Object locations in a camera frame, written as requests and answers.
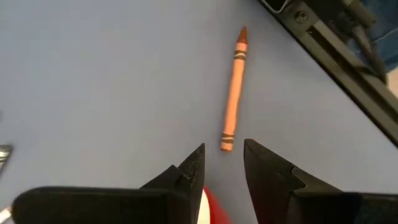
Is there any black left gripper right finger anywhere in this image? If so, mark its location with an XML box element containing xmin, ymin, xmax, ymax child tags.
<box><xmin>243</xmin><ymin>138</ymin><xmax>398</xmax><ymax>224</ymax></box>

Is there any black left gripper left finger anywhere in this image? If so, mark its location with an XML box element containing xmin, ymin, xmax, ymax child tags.
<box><xmin>11</xmin><ymin>142</ymin><xmax>206</xmax><ymax>224</ymax></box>

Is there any red desk lamp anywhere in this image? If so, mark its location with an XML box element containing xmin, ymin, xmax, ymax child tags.
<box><xmin>197</xmin><ymin>185</ymin><xmax>234</xmax><ymax>224</ymax></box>

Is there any white crayon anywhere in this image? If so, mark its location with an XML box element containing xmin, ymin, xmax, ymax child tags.
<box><xmin>0</xmin><ymin>144</ymin><xmax>14</xmax><ymax>180</ymax></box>

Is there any brown crayon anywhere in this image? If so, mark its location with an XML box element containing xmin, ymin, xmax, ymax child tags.
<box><xmin>220</xmin><ymin>26</ymin><xmax>249</xmax><ymax>152</ymax></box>

